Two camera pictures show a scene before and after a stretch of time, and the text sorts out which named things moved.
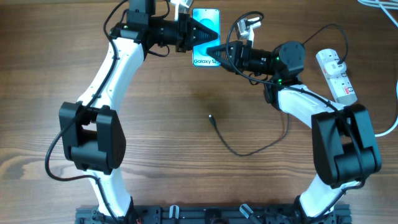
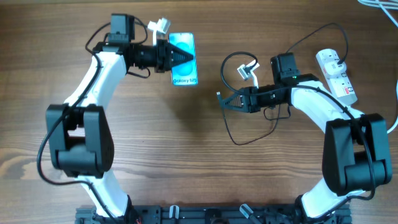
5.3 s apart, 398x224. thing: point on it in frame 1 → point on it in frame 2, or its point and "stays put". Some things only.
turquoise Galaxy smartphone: [210, 17] → [185, 74]
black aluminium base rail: [213, 214] stays put
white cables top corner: [385, 5] stays put
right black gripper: [242, 53] → [247, 107]
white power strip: [341, 86] stays put
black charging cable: [340, 63] → [278, 106]
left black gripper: [189, 25] → [163, 58]
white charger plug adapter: [334, 68] stays put
